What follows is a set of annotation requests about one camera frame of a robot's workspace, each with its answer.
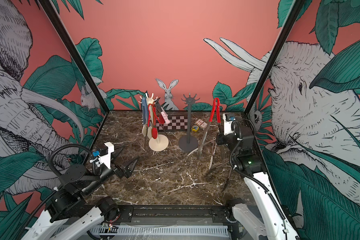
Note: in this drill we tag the white tipped steel tongs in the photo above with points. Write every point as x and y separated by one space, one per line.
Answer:
206 157

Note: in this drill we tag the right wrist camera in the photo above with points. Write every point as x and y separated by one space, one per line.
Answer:
228 120

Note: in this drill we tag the white slotted cable duct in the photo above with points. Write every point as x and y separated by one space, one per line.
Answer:
125 230

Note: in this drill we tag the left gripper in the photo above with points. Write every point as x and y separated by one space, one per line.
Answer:
124 171

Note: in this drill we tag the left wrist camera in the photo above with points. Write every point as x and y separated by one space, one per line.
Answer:
103 156

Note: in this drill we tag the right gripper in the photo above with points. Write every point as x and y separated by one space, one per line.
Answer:
221 137

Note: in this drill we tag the cream utensil rack stand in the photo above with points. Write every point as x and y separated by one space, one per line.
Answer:
162 141

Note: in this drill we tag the small yellow toy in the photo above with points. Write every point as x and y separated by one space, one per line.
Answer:
195 128

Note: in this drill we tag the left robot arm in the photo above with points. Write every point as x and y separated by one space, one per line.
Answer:
69 198

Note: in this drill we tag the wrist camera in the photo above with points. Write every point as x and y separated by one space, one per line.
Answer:
103 156
228 120

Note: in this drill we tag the playing card box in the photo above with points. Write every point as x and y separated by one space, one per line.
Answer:
202 124

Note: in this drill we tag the chessboard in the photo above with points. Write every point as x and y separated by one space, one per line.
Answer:
178 124

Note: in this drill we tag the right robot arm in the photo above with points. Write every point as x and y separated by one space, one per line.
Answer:
271 223

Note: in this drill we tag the pink steel tongs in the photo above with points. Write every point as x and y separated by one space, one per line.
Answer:
165 118

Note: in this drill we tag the black tongs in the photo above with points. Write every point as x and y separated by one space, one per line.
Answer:
223 172

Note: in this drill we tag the dark grey utensil rack stand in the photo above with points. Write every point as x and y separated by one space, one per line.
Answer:
189 143

